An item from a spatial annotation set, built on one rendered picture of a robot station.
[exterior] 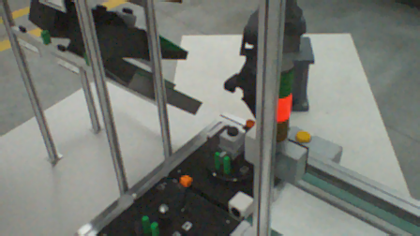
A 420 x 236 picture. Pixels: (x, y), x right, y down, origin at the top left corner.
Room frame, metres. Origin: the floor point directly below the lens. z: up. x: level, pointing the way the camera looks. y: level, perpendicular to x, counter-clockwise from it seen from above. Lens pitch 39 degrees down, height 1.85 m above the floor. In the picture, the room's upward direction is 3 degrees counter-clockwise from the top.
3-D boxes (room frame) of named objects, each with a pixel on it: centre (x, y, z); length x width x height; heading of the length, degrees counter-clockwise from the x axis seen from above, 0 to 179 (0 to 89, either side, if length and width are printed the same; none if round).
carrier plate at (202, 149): (0.89, -0.06, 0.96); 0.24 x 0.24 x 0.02; 49
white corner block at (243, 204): (0.75, -0.07, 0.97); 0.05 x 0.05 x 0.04; 49
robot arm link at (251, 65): (0.94, -0.12, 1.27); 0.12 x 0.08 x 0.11; 158
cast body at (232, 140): (0.88, -0.05, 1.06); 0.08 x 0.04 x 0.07; 139
